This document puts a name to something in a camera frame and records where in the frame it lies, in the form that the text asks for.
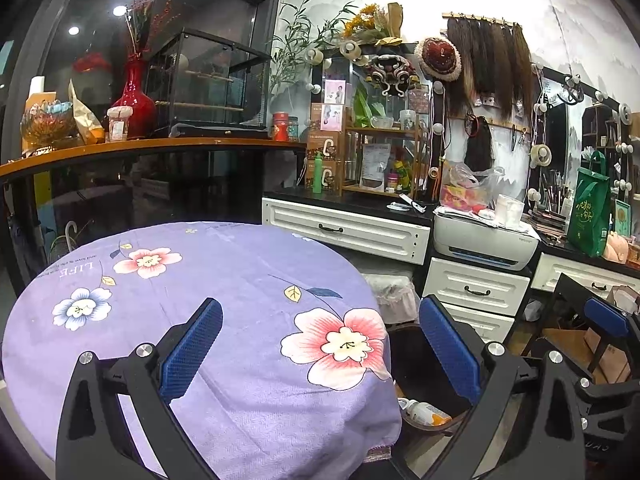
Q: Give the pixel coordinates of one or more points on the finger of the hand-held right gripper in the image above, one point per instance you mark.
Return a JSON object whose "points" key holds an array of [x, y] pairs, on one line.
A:
{"points": [[607, 317], [610, 391]]}

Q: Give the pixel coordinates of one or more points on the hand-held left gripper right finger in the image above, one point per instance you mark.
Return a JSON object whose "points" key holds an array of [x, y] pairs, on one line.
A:
{"points": [[450, 350]]}

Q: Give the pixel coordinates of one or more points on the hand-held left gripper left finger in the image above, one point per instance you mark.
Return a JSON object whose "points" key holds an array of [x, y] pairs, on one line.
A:
{"points": [[192, 350]]}

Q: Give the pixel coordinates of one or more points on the dark trash bin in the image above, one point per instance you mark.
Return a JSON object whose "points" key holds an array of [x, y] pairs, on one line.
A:
{"points": [[405, 360]]}

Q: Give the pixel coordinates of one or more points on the white plastic bottle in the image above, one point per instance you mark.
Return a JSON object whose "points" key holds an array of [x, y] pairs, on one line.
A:
{"points": [[425, 412]]}

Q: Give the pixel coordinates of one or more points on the white drawer cabinet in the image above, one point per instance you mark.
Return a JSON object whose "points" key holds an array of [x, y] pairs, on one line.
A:
{"points": [[475, 305]]}

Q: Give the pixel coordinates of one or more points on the white vanity drawer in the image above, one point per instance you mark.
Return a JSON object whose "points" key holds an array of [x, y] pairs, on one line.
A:
{"points": [[565, 272], [360, 232]]}

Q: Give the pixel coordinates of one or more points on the purple floral tablecloth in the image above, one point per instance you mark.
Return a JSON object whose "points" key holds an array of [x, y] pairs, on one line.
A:
{"points": [[240, 310]]}

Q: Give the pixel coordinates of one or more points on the pink figurine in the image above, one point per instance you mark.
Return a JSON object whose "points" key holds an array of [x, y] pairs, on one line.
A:
{"points": [[616, 249]]}

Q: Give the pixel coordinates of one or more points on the teal framed box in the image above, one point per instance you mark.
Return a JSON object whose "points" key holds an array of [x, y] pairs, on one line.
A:
{"points": [[622, 217]]}

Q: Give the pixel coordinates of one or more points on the green tote bag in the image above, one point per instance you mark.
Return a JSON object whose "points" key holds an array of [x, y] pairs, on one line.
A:
{"points": [[590, 210]]}

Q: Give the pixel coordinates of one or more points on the white printer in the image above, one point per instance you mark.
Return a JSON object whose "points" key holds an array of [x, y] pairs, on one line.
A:
{"points": [[480, 245]]}

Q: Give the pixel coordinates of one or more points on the makeup brushes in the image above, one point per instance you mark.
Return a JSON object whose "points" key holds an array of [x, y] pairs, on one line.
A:
{"points": [[555, 195]]}

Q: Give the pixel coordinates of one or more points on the white plastic container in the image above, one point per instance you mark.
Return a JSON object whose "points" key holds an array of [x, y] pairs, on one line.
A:
{"points": [[509, 210]]}

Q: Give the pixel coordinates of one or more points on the white hair clipper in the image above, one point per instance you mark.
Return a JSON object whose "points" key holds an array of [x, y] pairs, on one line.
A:
{"points": [[407, 202]]}

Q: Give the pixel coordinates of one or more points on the clear bag of snacks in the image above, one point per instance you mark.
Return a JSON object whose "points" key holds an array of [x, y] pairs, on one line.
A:
{"points": [[470, 187]]}

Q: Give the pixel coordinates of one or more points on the vanity mirror with bulbs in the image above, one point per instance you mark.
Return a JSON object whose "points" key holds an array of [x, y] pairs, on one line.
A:
{"points": [[555, 125], [350, 72]]}

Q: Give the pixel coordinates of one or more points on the wooden counter shelf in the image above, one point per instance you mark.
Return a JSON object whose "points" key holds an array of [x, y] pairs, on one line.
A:
{"points": [[150, 147]]}

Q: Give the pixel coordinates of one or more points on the black wig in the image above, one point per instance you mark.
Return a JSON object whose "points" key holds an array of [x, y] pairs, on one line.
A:
{"points": [[479, 145]]}

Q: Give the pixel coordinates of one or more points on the brown printed box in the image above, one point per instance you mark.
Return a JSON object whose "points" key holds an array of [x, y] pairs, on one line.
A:
{"points": [[325, 146], [331, 177]]}

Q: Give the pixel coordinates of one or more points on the green bottle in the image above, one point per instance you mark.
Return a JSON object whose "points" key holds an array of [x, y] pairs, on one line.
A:
{"points": [[317, 175]]}

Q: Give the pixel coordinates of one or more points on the wooden rack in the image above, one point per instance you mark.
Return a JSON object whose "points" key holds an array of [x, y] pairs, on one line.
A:
{"points": [[380, 131]]}

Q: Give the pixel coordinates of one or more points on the clear plastic jar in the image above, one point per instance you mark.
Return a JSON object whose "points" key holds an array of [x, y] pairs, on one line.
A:
{"points": [[120, 125]]}

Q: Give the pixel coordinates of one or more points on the red tin can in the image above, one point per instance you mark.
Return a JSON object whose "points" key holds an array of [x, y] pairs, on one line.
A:
{"points": [[281, 127]]}

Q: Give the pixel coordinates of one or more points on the small glass jar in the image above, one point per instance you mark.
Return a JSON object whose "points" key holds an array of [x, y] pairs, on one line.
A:
{"points": [[294, 130]]}

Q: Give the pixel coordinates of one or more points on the red vase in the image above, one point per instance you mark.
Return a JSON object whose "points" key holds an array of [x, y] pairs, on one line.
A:
{"points": [[134, 107]]}

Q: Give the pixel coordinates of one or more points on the brown paper bag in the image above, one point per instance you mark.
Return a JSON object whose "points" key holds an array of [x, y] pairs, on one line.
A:
{"points": [[87, 120]]}

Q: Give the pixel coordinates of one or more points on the brown box with photo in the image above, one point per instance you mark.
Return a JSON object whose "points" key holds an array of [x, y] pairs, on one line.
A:
{"points": [[327, 117]]}

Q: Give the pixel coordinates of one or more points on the glass display case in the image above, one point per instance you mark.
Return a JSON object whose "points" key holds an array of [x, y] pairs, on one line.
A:
{"points": [[210, 85]]}

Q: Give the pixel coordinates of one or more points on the hanging brown hair pieces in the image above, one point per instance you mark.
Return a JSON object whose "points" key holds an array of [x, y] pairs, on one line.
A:
{"points": [[490, 70]]}

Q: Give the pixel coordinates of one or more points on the decorative lion headdress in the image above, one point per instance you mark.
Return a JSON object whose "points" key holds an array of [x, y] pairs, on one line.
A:
{"points": [[392, 75]]}

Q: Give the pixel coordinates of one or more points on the pink photo card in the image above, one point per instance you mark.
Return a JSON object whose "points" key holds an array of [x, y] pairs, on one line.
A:
{"points": [[334, 92]]}

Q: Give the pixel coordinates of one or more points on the red round embroidered hat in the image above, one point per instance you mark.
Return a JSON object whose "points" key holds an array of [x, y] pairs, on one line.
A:
{"points": [[439, 57]]}

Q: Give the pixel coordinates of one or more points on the green leafy branches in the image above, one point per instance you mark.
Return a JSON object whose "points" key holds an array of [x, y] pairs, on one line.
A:
{"points": [[300, 45]]}

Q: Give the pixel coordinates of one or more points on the dried red branches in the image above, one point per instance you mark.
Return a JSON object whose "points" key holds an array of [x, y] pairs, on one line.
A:
{"points": [[145, 25]]}

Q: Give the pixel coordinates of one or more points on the yellow dried flower bouquet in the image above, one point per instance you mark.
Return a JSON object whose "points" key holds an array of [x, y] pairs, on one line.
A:
{"points": [[370, 22]]}

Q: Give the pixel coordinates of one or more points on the black frame wooden chair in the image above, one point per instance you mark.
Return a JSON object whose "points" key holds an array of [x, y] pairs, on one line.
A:
{"points": [[565, 345]]}

